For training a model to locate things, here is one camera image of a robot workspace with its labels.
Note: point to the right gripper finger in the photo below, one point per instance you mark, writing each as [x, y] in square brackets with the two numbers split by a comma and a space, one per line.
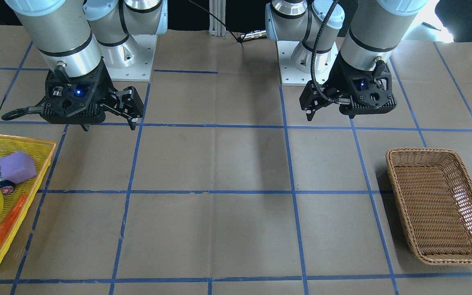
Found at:
[125, 103]
[85, 127]

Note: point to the purple foam cube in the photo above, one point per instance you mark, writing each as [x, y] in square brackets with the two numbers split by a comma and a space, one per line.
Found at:
[18, 167]

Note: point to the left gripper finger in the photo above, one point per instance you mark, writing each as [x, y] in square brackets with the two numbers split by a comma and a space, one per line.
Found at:
[312, 99]

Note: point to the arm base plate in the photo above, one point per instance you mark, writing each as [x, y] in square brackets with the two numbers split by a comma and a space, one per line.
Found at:
[295, 63]
[132, 60]

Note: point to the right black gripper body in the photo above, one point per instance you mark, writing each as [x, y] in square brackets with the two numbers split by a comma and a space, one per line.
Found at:
[105, 85]

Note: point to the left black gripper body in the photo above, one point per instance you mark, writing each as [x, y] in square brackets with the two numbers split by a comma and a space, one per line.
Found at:
[339, 81]

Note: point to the brown wicker basket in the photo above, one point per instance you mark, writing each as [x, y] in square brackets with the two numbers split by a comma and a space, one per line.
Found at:
[433, 195]

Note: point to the aluminium frame post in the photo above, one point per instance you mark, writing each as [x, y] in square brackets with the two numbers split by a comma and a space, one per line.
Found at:
[217, 8]

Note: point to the orange toy carrot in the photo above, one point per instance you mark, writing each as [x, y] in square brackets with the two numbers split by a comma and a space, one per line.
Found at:
[8, 221]

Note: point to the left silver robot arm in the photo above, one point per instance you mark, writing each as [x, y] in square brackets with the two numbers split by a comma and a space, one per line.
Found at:
[376, 29]

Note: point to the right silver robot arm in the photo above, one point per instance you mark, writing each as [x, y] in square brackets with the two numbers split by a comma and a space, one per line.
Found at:
[80, 40]

